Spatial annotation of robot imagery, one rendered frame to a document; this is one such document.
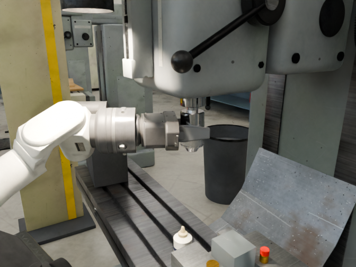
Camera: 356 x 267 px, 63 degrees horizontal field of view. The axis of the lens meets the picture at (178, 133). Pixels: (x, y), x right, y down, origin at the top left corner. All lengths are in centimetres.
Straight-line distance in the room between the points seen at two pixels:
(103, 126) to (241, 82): 25
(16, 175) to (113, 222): 39
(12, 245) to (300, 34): 135
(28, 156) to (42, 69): 169
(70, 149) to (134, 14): 27
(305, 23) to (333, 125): 32
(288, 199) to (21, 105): 181
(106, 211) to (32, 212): 161
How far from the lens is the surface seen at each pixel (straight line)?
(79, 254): 228
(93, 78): 894
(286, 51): 54
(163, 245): 78
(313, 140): 85
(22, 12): 220
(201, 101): 55
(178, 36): 44
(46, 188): 243
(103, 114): 55
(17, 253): 145
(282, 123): 90
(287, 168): 90
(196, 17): 44
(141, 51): 48
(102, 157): 102
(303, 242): 84
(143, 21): 49
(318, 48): 61
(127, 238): 81
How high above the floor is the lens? 140
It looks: 18 degrees down
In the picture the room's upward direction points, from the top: straight up
